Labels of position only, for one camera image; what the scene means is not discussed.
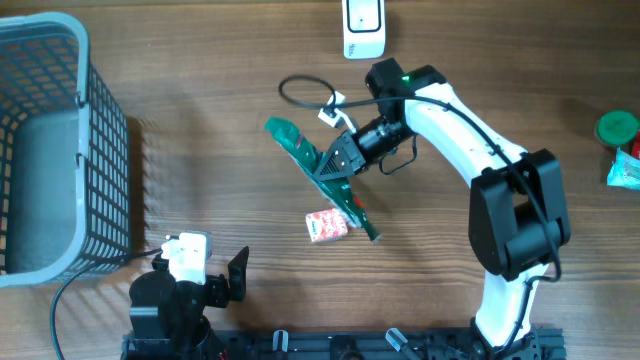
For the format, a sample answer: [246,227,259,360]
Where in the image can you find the green 3M gloves pack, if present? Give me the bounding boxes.
[264,117,382,242]

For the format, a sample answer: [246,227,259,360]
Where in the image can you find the small red white carton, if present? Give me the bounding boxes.
[305,209,349,243]

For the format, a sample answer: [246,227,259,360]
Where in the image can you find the green lid jar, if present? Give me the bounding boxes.
[595,110,639,147]

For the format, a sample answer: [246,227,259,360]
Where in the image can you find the teal white tissue pack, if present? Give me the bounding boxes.
[606,148,640,190]

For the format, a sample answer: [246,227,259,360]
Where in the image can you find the red white toothpaste box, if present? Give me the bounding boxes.
[631,133,640,159]

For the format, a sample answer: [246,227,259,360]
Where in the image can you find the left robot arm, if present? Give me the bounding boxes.
[121,247,250,360]

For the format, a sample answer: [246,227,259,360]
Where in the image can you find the white barcode scanner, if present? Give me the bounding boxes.
[342,0,386,60]

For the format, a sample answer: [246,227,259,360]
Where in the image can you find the grey plastic mesh basket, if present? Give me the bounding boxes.
[1,12,132,288]

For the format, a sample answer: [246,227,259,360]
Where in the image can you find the right camera black cable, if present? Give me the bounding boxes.
[277,74,564,351]

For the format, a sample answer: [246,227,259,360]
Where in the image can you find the camera black cable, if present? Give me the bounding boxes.
[49,247,166,360]
[277,74,564,351]

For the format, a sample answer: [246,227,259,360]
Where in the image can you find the left camera black cable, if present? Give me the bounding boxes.
[49,247,166,360]

